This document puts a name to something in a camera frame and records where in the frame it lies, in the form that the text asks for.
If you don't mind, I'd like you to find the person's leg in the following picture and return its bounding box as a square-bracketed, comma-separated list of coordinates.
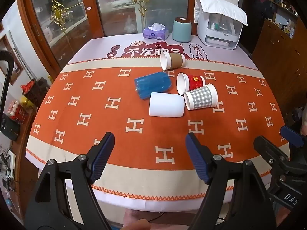
[123, 209, 190, 230]

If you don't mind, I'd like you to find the dark basket with red decoration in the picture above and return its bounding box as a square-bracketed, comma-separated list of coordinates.
[21, 78, 50, 108]

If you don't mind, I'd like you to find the red box of white balls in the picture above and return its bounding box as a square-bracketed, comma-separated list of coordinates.
[8, 100, 29, 125]

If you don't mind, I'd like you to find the white quilted cover cloth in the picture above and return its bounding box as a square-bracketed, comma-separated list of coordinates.
[193, 0, 248, 27]

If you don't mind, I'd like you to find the brown sleeved paper cup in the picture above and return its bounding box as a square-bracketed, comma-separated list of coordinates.
[160, 52, 187, 71]

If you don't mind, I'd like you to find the wall shelf with bottles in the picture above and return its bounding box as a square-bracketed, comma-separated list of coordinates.
[268, 0, 301, 39]

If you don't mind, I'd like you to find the orange patterned tablecloth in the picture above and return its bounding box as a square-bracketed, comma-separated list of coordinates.
[25, 58, 292, 202]
[25, 34, 292, 213]

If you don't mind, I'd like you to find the teal canister with brown lid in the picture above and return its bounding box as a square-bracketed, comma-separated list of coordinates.
[172, 17, 192, 43]

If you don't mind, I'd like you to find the red paper cup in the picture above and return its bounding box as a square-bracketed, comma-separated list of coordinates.
[177, 72, 206, 95]

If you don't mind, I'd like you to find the wooden side cabinet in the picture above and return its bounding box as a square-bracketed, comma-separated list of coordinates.
[250, 19, 307, 117]

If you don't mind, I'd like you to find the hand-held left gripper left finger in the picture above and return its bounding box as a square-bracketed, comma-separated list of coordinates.
[24, 132, 118, 230]

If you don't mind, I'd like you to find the wooden glass door cabinet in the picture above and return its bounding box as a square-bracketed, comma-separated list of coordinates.
[17, 0, 220, 70]

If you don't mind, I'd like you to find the gold door ornament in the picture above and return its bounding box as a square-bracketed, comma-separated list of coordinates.
[50, 0, 66, 34]

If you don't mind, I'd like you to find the blue plastic cup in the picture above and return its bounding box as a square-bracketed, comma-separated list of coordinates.
[134, 72, 171, 99]

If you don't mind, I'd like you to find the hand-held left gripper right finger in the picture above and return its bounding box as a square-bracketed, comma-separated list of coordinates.
[186, 132, 280, 230]

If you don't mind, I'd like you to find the purple tissue box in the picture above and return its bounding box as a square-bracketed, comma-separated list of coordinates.
[143, 23, 169, 41]

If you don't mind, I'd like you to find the framed wall picture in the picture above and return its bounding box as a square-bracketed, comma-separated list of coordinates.
[0, 35, 25, 86]

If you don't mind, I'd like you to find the white cup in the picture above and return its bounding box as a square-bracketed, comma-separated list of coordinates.
[149, 92, 185, 119]

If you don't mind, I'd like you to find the grey plaid paper cup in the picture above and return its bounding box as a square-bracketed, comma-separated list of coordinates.
[184, 83, 219, 111]

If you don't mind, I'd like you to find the white countertop appliance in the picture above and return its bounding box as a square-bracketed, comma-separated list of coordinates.
[197, 11, 241, 51]

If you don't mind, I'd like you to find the black device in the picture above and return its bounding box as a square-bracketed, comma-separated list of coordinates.
[0, 114, 19, 142]

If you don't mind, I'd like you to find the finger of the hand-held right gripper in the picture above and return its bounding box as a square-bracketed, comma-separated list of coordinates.
[280, 126, 305, 148]
[253, 136, 291, 171]

